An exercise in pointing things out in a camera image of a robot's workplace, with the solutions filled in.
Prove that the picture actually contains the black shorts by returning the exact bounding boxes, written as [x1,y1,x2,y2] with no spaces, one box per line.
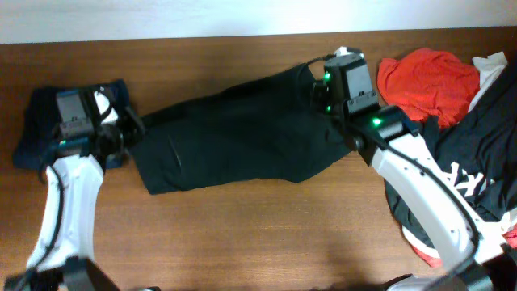
[130,65,350,195]

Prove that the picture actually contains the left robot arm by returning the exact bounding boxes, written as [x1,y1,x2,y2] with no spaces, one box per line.
[4,85,145,291]

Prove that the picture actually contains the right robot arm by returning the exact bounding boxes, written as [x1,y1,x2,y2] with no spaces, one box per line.
[311,50,516,290]

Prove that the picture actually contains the folded navy blue garment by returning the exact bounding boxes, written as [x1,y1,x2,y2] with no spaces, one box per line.
[11,78,132,171]

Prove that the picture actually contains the black garment with white letters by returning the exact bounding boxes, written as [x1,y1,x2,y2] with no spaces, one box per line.
[383,60,517,247]

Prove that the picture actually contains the red and white garment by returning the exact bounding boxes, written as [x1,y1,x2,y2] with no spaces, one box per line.
[402,226,516,268]

